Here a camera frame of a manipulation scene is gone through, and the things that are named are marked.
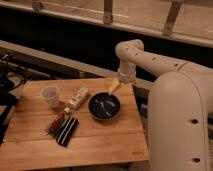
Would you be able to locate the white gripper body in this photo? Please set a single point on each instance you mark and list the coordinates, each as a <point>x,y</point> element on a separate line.
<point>126,72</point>

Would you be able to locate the black white striped case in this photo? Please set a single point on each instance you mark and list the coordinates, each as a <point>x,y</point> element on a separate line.
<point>67,131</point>

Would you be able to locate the metal window frame rail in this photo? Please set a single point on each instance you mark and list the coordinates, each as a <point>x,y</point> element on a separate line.
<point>188,21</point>

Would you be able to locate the wooden cutting board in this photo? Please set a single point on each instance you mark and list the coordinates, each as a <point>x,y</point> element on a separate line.
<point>26,145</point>

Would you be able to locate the red handled multitool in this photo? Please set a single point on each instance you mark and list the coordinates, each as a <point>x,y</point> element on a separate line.
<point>55,125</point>

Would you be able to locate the translucent plastic cup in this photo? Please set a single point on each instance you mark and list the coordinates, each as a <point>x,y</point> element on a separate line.
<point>51,96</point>

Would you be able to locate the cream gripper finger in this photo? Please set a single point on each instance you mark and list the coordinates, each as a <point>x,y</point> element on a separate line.
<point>114,86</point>

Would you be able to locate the dark ceramic bowl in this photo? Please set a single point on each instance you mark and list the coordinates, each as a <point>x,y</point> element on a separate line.
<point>103,106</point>

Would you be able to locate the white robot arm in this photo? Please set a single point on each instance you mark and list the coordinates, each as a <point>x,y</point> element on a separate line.
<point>179,102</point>

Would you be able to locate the white tube bottle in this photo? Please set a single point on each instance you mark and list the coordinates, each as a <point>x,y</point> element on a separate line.
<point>77,100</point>

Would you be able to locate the black equipment with cables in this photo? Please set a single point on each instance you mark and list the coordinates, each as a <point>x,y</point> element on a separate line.
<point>10,79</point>

